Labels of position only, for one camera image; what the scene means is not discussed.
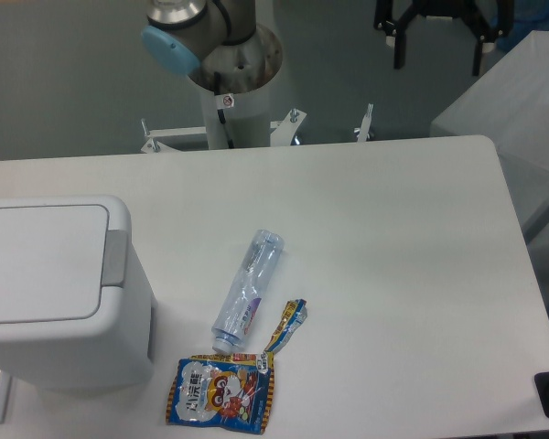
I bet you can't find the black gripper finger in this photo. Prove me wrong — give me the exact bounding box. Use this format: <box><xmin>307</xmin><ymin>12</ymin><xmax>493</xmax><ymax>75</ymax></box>
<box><xmin>373</xmin><ymin>0</ymin><xmax>421</xmax><ymax>70</ymax></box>
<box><xmin>460</xmin><ymin>8</ymin><xmax>509</xmax><ymax>76</ymax></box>

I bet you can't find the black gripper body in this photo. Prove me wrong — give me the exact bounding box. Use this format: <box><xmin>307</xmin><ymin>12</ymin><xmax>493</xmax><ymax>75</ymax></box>
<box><xmin>383</xmin><ymin>0</ymin><xmax>504</xmax><ymax>23</ymax></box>

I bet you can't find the white plastic trash can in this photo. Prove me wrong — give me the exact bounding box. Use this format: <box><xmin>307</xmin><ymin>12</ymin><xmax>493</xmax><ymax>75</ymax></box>
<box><xmin>0</xmin><ymin>195</ymin><xmax>156</xmax><ymax>390</ymax></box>

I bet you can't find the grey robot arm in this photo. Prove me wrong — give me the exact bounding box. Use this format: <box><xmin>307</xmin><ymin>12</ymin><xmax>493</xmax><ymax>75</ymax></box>
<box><xmin>141</xmin><ymin>1</ymin><xmax>514</xmax><ymax>76</ymax></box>

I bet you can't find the blue object in background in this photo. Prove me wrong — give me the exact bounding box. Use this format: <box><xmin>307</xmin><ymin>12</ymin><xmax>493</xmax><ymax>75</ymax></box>
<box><xmin>497</xmin><ymin>1</ymin><xmax>549</xmax><ymax>52</ymax></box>

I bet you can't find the white covered side table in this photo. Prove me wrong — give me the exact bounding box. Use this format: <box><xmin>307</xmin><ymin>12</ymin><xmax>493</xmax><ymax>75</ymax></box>
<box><xmin>430</xmin><ymin>31</ymin><xmax>549</xmax><ymax>241</ymax></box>

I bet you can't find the crumpled yellow wrapper strip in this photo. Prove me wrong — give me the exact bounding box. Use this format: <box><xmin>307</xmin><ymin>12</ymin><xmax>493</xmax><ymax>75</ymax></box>
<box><xmin>264</xmin><ymin>299</ymin><xmax>307</xmax><ymax>355</ymax></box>

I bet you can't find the clear empty plastic bottle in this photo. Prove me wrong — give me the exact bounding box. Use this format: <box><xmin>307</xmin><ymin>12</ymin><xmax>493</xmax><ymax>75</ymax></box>
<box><xmin>211</xmin><ymin>230</ymin><xmax>285</xmax><ymax>355</ymax></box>

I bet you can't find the blue snack bag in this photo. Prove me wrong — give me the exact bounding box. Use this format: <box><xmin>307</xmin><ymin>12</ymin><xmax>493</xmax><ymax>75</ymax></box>
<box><xmin>165</xmin><ymin>351</ymin><xmax>275</xmax><ymax>434</ymax></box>

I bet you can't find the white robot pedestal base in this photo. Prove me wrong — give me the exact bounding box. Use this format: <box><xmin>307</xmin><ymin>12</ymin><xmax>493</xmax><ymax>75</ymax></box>
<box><xmin>142</xmin><ymin>25</ymin><xmax>307</xmax><ymax>150</ymax></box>

